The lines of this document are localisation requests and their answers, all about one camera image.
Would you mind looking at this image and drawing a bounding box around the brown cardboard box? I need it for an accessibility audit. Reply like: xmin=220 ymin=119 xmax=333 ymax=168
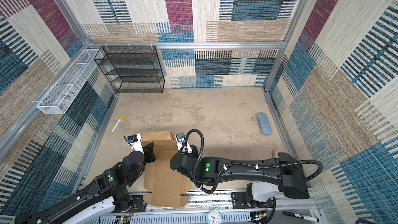
xmin=141 ymin=131 xmax=192 ymax=208

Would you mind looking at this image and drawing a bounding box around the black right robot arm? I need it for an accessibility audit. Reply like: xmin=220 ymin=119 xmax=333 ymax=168
xmin=170 ymin=151 xmax=309 ymax=200

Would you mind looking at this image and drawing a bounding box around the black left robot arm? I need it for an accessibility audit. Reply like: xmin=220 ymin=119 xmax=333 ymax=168
xmin=13 ymin=142 xmax=155 ymax=224

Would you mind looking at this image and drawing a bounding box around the yellow-capped white marker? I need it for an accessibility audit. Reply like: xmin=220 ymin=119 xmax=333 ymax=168
xmin=110 ymin=115 xmax=124 ymax=134

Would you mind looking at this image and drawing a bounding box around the small teal alarm clock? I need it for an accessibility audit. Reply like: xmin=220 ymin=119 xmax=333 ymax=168
xmin=206 ymin=208 xmax=224 ymax=224

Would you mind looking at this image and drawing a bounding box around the blue-grey glasses case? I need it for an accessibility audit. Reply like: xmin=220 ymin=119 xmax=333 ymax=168
xmin=257 ymin=113 xmax=272 ymax=136

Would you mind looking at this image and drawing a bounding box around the black marker pen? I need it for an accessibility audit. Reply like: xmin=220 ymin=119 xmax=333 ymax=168
xmin=283 ymin=211 xmax=319 ymax=223

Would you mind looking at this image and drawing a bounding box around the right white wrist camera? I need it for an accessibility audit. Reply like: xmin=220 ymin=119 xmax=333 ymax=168
xmin=175 ymin=132 xmax=190 ymax=151

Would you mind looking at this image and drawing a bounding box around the black corrugated cable conduit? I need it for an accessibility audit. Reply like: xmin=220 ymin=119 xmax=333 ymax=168
xmin=183 ymin=129 xmax=324 ymax=194

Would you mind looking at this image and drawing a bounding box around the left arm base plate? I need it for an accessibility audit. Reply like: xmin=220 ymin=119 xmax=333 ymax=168
xmin=129 ymin=195 xmax=147 ymax=213

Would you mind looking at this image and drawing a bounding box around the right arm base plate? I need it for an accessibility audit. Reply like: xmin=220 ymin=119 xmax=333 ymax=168
xmin=231 ymin=191 xmax=274 ymax=209

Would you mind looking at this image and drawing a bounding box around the black wire shelf rack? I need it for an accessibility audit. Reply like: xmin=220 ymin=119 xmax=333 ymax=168
xmin=94 ymin=46 xmax=165 ymax=93

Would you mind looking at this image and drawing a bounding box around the white wire mesh basket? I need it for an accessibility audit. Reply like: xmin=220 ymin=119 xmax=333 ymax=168
xmin=37 ymin=49 xmax=98 ymax=115

